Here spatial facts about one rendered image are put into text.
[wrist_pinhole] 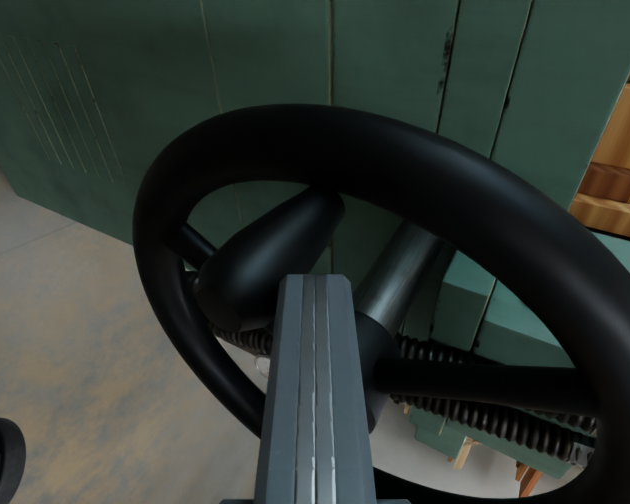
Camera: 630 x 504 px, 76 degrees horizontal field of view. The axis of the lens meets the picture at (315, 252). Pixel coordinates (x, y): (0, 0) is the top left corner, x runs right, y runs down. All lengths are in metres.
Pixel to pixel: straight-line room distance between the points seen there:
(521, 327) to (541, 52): 0.16
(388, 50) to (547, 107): 0.11
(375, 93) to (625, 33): 0.15
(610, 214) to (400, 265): 0.22
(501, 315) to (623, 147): 0.21
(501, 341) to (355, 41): 0.23
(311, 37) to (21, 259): 0.84
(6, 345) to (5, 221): 0.28
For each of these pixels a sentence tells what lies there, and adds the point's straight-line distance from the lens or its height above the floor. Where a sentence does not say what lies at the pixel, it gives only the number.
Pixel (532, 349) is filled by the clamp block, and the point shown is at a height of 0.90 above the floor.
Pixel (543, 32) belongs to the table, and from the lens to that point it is 0.30.
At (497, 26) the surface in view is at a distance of 0.30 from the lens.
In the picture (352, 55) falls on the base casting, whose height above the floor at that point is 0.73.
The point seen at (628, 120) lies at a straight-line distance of 0.44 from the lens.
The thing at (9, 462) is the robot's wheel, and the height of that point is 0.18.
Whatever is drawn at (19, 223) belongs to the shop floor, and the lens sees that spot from 1.02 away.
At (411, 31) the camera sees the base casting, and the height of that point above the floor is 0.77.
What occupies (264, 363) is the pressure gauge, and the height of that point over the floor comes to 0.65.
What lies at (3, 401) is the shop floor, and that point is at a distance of 1.20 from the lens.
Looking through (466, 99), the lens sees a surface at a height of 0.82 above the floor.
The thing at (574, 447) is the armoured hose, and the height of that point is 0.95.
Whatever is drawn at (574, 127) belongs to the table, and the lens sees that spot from 0.31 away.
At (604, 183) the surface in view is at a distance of 0.44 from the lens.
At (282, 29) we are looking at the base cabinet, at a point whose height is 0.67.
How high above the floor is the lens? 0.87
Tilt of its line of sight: 24 degrees down
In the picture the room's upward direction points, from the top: 109 degrees clockwise
